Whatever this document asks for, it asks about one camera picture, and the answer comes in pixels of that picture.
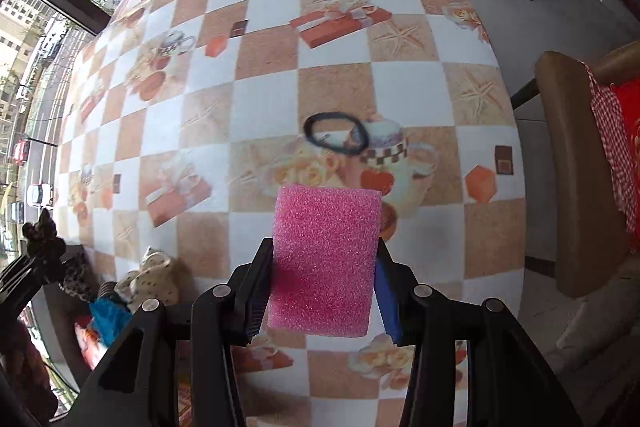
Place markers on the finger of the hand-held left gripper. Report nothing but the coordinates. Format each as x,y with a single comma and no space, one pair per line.
22,297
15,268

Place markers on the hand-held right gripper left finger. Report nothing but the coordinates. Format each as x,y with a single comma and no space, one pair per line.
252,302

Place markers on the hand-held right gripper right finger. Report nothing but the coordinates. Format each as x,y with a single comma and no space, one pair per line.
389,307

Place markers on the leopard print scrunchie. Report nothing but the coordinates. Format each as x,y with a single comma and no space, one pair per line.
45,242

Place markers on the white cardboard box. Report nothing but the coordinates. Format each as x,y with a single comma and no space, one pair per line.
60,327

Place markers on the pink sponge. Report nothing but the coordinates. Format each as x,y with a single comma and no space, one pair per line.
325,257

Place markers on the teal blue fabric scrunchie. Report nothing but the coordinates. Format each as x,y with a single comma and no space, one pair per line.
110,319

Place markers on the cream satin polka-dot scrunchie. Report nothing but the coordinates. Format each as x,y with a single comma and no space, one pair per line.
150,279

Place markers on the person's left forearm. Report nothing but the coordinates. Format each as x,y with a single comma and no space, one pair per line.
25,372

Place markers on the checkered printed tablecloth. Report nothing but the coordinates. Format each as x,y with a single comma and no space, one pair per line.
325,82

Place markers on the brown wooden armchair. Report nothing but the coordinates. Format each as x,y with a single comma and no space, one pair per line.
570,157

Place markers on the red gingham cloth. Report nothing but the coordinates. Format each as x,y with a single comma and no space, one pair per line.
610,132

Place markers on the red patterned cushion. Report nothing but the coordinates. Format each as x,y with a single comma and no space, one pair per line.
631,107

